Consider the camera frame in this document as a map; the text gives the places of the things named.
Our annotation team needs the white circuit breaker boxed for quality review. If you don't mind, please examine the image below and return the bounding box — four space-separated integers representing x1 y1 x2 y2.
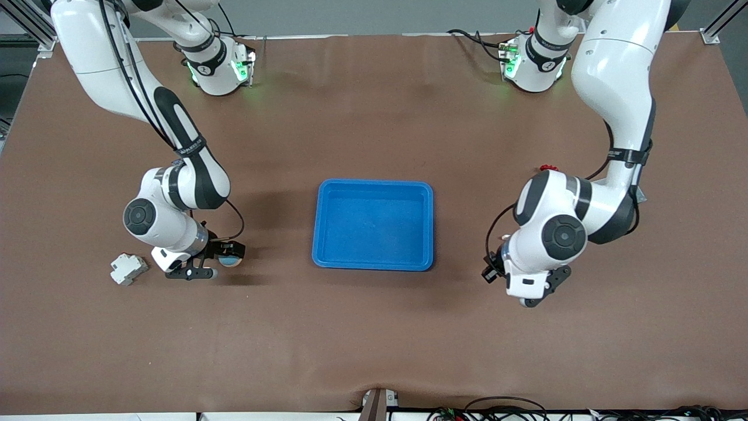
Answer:
110 253 149 286

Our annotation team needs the blue plastic tray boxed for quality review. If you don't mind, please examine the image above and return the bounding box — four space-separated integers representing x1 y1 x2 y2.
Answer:
311 179 434 272

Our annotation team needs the brown table cover sheet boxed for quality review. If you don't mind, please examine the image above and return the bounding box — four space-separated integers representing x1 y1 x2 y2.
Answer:
0 32 748 413

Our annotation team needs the green-lit base connector box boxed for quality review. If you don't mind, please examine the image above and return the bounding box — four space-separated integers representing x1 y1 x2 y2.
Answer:
232 49 257 89

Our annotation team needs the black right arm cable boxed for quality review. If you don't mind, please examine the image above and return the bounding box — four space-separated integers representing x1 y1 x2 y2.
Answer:
98 0 247 241

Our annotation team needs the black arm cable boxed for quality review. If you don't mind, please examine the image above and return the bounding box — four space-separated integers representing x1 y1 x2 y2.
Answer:
98 0 247 241
484 117 656 272

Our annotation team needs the black looped cable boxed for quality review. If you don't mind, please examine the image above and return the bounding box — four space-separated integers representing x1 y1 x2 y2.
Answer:
465 396 550 421

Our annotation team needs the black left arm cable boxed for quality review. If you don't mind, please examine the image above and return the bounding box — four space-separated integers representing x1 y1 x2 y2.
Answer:
484 117 656 272

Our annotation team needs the metal camera stand post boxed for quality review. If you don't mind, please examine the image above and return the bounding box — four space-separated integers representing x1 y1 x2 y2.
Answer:
359 388 401 421

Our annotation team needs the tangled black cable bundle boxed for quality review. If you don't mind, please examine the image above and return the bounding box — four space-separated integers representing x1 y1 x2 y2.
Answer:
587 405 748 421

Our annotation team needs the black base power cable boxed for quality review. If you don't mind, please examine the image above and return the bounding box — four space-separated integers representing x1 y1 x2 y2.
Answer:
216 3 258 43
447 28 510 63

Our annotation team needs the aluminium frame profile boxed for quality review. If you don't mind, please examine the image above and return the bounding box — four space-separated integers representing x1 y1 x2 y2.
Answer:
0 0 57 52
700 0 748 46

